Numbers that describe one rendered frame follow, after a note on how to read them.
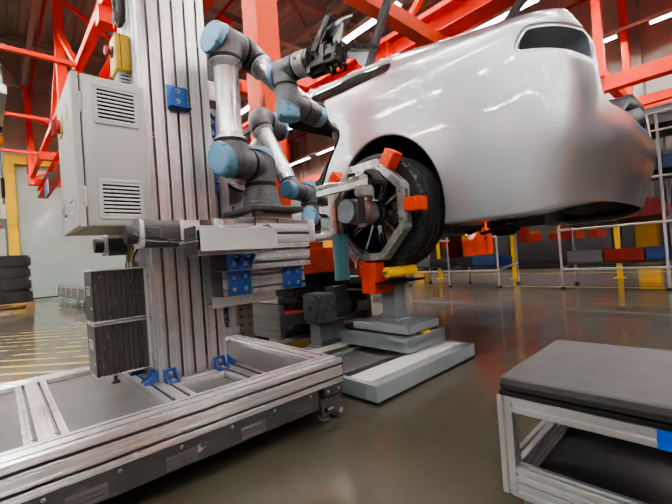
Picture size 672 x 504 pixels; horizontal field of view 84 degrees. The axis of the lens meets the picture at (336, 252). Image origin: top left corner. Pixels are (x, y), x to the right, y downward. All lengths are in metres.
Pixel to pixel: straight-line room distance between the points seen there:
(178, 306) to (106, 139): 0.60
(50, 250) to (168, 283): 13.14
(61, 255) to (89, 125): 13.18
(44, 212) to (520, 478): 14.34
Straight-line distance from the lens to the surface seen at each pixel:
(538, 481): 0.96
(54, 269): 14.51
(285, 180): 1.59
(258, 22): 2.64
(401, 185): 1.93
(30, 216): 14.59
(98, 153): 1.40
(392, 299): 2.18
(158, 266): 1.43
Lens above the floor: 0.62
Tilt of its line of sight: 1 degrees up
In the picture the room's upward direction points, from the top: 4 degrees counter-clockwise
